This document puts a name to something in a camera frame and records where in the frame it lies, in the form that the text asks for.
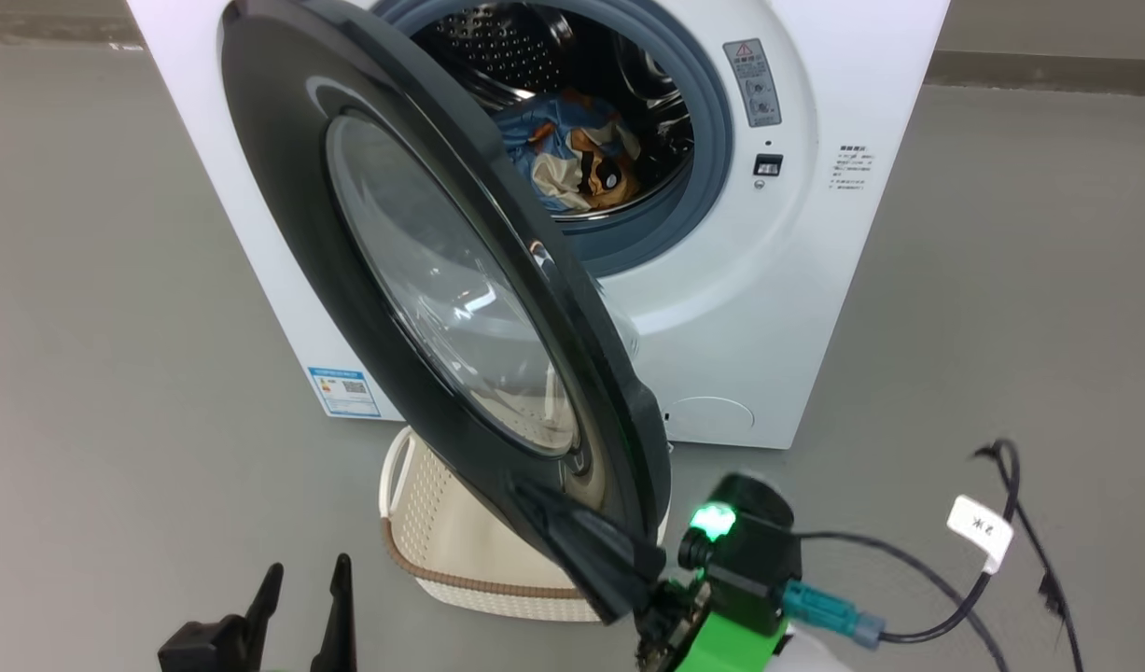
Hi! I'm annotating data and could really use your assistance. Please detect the grey warning sticker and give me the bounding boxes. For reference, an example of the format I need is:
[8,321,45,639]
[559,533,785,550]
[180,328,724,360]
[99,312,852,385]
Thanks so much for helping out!
[722,38,784,129]

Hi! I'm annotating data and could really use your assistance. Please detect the blue white energy label sticker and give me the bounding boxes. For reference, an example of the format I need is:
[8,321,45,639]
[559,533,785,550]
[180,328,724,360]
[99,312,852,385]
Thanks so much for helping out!
[308,366,383,419]

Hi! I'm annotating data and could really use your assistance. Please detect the round white filter cover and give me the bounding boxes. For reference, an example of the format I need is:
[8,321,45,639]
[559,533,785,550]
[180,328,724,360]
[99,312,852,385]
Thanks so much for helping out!
[663,397,756,445]

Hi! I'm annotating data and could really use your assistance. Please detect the cream perforated laundry basket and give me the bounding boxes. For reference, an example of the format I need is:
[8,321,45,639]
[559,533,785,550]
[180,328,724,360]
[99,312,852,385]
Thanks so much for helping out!
[379,425,671,623]

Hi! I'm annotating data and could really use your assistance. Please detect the right gripper black motor cylinder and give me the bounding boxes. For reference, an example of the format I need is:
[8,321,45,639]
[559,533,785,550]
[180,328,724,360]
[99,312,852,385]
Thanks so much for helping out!
[719,471,795,524]

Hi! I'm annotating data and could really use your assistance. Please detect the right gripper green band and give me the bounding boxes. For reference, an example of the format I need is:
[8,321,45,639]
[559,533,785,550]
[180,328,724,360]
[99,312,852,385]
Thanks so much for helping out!
[511,481,789,672]

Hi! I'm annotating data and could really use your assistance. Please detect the grey rubber door gasket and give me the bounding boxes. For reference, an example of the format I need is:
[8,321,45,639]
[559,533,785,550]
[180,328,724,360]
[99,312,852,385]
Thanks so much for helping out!
[371,0,734,278]

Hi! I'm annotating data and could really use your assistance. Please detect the blue cartoon print clothes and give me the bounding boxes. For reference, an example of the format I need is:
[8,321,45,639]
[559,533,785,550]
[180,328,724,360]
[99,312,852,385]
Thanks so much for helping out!
[495,89,643,214]

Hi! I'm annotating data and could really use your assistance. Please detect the white front-load washing machine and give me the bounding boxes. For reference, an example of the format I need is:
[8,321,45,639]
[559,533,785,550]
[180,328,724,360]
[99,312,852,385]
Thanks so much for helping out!
[126,0,952,451]

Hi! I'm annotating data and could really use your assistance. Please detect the black round glass washer door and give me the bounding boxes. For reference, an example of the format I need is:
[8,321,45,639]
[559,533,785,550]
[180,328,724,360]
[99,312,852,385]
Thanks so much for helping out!
[219,0,673,561]

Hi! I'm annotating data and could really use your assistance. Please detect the right teal cable connector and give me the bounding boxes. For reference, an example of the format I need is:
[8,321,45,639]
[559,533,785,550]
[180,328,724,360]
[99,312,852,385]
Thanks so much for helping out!
[782,579,886,650]

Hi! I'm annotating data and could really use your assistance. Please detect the thin black cable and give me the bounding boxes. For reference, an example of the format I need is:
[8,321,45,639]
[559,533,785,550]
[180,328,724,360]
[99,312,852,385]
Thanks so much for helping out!
[794,530,1013,672]
[878,439,1086,672]

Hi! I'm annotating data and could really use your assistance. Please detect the perforated steel washer drum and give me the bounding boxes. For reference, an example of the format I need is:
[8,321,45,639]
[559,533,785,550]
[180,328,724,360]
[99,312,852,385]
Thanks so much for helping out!
[409,5,694,220]

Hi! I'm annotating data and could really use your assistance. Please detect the white cable tag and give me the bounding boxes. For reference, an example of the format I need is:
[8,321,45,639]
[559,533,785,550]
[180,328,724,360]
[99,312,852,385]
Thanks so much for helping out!
[946,495,1014,574]

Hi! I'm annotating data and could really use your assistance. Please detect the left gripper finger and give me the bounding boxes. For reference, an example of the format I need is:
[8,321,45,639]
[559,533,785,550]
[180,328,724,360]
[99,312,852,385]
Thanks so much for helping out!
[244,563,285,672]
[311,553,357,672]

